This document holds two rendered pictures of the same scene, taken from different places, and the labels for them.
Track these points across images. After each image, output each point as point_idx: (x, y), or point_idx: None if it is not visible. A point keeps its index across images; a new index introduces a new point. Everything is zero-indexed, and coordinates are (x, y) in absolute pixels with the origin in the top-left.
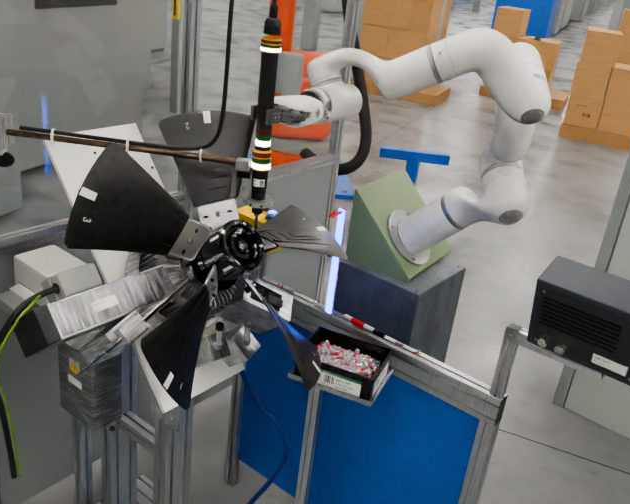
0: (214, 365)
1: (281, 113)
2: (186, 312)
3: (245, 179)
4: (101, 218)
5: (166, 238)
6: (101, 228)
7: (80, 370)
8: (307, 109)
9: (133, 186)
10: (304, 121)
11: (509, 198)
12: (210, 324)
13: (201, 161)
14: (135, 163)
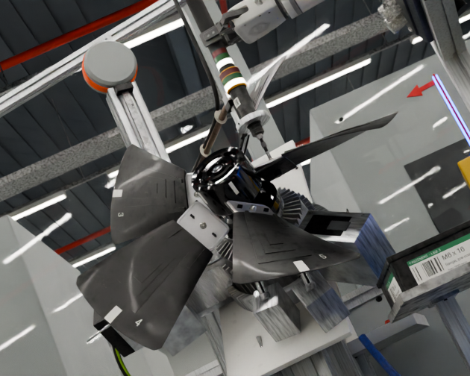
0: (306, 334)
1: (214, 27)
2: (137, 248)
3: (232, 110)
4: (129, 208)
5: (178, 201)
6: (132, 217)
7: None
8: (238, 6)
9: (141, 169)
10: (240, 18)
11: None
12: (292, 286)
13: (221, 121)
14: (142, 151)
